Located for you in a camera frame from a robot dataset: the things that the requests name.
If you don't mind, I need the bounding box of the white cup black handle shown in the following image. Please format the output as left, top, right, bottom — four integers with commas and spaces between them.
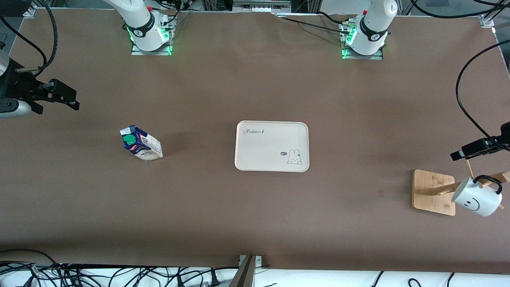
451, 175, 503, 217

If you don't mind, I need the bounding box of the blue white milk carton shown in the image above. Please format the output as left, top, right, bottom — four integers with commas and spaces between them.
120, 125, 163, 162

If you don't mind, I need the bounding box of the wooden cup rack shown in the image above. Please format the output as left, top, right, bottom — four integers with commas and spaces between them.
412, 155, 510, 216

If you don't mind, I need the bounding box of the aluminium corner profile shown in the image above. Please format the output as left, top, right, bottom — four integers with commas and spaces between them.
480, 0, 510, 28

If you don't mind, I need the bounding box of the cream rabbit print tray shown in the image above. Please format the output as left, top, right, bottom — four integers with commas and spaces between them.
235, 121, 310, 173

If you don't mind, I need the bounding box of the grey power strip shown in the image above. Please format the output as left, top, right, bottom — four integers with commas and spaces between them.
233, 0, 291, 12

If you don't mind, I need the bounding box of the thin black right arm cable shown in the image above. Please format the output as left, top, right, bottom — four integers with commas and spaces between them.
0, 17, 48, 69

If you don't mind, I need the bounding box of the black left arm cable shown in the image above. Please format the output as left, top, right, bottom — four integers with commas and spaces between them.
410, 0, 510, 141

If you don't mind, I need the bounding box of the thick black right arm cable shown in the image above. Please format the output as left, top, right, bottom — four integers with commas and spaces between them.
16, 0, 59, 73

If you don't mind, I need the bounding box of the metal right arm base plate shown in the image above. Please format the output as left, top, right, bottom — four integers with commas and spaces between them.
131, 16, 173, 56

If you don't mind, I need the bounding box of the black base cable bundle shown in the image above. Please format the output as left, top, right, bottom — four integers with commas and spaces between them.
159, 0, 200, 24

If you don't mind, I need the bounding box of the black looped floor cable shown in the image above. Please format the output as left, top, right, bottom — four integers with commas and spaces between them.
0, 249, 61, 279

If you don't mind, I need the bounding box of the short black table cable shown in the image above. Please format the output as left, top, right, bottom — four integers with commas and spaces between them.
317, 11, 351, 25

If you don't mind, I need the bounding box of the long black table cable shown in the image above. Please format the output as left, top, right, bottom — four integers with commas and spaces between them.
275, 13, 353, 35

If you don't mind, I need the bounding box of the metal table edge bracket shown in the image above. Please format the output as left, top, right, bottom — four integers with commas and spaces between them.
238, 255, 263, 268

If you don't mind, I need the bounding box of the grey camera stand pole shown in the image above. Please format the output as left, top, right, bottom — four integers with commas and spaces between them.
229, 255, 255, 287

